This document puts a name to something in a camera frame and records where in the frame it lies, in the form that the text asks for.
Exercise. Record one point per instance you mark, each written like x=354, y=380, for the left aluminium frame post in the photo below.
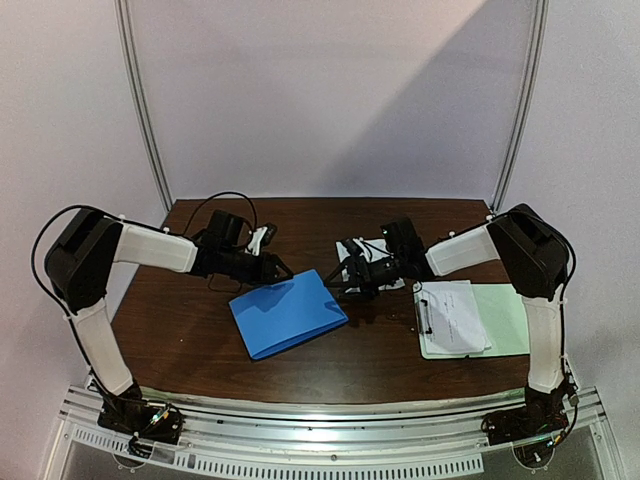
x=133, y=71

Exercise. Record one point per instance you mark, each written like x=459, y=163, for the metal clipboard clip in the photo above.
x=424, y=317

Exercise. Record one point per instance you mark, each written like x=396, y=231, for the white paper sheet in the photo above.
x=373, y=250

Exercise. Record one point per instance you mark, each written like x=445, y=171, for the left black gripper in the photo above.
x=267, y=270

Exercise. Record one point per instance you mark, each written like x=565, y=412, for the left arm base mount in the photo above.
x=145, y=422

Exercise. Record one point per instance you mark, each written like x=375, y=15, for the white paper sheets stack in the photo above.
x=457, y=326

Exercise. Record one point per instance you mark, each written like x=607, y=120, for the blue folder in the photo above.
x=275, y=318

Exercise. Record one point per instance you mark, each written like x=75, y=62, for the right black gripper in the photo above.
x=358, y=273

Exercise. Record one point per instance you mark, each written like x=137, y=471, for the right aluminium frame post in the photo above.
x=525, y=96

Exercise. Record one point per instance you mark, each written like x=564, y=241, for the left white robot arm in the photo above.
x=80, y=261

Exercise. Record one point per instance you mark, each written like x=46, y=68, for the aluminium frame post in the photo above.
x=525, y=96
x=133, y=71

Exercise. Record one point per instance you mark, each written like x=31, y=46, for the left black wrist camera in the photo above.
x=224, y=229

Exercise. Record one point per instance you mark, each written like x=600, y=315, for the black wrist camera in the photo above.
x=401, y=238
x=224, y=229

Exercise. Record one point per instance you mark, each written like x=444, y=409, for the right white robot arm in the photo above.
x=538, y=260

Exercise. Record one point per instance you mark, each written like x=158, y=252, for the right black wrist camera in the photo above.
x=401, y=238

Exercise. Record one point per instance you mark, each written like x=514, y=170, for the aluminium front rail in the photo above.
x=236, y=439

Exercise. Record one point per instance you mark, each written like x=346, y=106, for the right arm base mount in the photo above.
x=534, y=430

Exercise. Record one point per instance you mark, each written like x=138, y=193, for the green clipboard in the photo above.
x=504, y=319

